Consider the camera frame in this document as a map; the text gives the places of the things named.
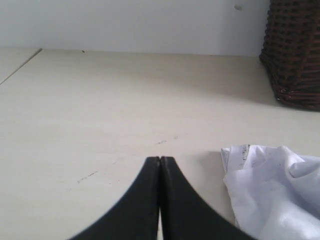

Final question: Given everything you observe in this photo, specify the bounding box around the dark brown wicker basket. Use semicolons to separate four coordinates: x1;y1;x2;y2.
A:
259;0;320;111

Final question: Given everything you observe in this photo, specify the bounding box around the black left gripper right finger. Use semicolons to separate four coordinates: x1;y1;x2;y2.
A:
159;156;253;240

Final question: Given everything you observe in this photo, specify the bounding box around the white t-shirt red lettering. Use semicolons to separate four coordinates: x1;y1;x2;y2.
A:
221;144;320;240

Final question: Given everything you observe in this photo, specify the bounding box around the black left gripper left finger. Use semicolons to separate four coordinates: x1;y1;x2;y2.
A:
72;156;160;240

